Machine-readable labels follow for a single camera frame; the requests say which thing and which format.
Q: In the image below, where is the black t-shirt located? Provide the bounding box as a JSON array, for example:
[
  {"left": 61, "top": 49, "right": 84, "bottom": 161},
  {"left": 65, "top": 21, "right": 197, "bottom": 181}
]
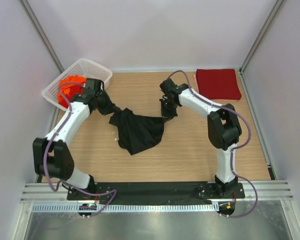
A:
[{"left": 109, "top": 106, "right": 172, "bottom": 155}]

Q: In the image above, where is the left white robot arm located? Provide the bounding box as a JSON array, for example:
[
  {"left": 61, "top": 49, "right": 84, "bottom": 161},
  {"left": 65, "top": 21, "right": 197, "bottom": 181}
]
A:
[{"left": 32, "top": 78, "right": 117, "bottom": 200}]

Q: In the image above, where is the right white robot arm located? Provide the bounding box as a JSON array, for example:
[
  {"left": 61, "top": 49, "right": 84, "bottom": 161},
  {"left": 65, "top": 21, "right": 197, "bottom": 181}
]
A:
[{"left": 159, "top": 78, "right": 242, "bottom": 198}]

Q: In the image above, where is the orange t-shirt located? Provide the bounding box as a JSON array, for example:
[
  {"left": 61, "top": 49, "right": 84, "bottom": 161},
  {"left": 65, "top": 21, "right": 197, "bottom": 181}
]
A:
[{"left": 57, "top": 75, "right": 86, "bottom": 109}]

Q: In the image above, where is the white plastic basket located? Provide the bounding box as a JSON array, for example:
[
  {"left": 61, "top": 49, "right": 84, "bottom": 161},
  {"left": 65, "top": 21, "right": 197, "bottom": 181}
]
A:
[{"left": 41, "top": 58, "right": 113, "bottom": 112}]

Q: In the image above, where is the folded dark red t-shirt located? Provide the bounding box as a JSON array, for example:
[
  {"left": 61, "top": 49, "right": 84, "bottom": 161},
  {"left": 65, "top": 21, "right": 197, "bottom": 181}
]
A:
[{"left": 195, "top": 69, "right": 242, "bottom": 100}]

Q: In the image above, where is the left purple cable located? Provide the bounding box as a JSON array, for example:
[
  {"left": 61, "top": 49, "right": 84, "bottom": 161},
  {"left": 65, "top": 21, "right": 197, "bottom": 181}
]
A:
[{"left": 43, "top": 83, "right": 117, "bottom": 230}]

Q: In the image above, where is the purple cable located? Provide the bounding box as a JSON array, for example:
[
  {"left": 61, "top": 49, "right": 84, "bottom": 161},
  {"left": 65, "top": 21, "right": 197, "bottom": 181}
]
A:
[
  {"left": 168, "top": 70, "right": 259, "bottom": 219},
  {"left": 43, "top": 83, "right": 117, "bottom": 230}
]

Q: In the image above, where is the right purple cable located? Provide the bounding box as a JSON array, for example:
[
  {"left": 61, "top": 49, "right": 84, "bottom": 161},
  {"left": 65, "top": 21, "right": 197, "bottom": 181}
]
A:
[{"left": 168, "top": 70, "right": 259, "bottom": 219}]

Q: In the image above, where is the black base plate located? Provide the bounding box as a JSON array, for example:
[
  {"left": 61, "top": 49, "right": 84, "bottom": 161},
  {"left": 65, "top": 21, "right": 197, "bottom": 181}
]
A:
[{"left": 66, "top": 181, "right": 246, "bottom": 206}]

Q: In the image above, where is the white slotted cable duct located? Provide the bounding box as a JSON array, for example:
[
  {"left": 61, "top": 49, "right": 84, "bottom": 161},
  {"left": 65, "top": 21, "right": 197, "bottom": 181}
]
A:
[{"left": 32, "top": 202, "right": 219, "bottom": 213}]

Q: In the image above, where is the aluminium frame rail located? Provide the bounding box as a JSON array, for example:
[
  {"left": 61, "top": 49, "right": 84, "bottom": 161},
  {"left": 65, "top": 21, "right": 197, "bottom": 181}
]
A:
[{"left": 20, "top": 180, "right": 293, "bottom": 203}]

